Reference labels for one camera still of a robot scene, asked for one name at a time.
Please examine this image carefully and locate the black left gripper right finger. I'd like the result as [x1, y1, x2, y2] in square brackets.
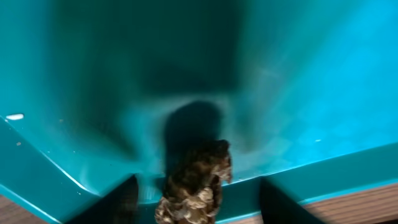
[259, 177, 325, 224]

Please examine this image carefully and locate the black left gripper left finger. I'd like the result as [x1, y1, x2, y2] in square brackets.
[67, 175, 139, 224]

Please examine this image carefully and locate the brown food scrap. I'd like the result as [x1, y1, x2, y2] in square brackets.
[154, 139, 233, 224]

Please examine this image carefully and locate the teal serving tray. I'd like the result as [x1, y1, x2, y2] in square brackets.
[1, 1, 397, 223]

